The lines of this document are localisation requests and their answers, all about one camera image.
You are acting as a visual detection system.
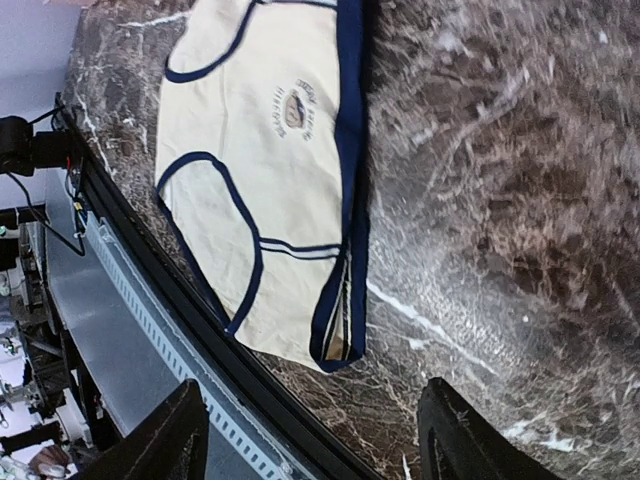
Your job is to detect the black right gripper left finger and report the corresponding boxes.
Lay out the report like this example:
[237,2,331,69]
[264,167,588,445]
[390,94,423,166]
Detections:
[77,379,209,480]

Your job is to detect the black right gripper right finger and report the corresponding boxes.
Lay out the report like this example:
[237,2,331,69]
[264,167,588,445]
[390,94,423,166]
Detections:
[417,377,559,480]

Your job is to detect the grey slotted cable duct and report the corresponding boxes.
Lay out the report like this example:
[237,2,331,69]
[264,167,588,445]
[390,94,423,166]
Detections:
[86,213,295,479]

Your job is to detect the cream underwear with navy trim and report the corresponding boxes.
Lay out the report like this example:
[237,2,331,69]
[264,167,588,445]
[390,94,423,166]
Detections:
[155,1,369,373]

